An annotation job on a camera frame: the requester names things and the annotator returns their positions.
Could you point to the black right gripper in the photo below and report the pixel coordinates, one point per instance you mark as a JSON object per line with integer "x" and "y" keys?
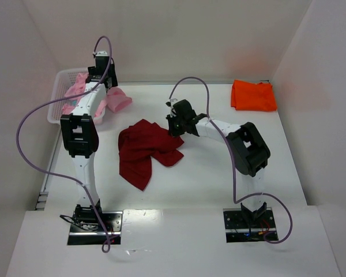
{"x": 174, "y": 128}

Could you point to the small pink cloth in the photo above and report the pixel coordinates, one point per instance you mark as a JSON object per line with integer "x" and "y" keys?
{"x": 117, "y": 100}

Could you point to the dark red t shirt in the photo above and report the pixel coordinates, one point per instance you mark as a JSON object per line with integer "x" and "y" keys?
{"x": 139, "y": 144}

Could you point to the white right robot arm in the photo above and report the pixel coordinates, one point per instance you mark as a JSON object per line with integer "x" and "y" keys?
{"x": 246, "y": 145}

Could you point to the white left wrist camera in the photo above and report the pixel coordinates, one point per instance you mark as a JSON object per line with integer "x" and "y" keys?
{"x": 100, "y": 54}

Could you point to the orange folded t shirt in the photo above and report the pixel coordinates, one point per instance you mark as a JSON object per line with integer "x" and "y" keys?
{"x": 247, "y": 96}

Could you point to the pink t shirt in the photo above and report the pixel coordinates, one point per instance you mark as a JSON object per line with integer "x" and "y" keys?
{"x": 77, "y": 88}

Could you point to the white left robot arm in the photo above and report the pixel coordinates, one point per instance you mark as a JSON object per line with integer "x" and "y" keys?
{"x": 81, "y": 140}

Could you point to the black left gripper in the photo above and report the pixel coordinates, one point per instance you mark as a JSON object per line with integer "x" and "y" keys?
{"x": 112, "y": 79}

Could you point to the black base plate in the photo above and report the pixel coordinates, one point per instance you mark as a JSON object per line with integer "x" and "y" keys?
{"x": 238, "y": 230}
{"x": 90, "y": 232}

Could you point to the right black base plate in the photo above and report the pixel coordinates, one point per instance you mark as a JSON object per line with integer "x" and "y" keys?
{"x": 238, "y": 230}

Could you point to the white plastic laundry basket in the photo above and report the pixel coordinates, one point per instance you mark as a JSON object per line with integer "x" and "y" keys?
{"x": 56, "y": 101}

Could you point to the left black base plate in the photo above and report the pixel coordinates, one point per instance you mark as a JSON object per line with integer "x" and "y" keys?
{"x": 90, "y": 232}

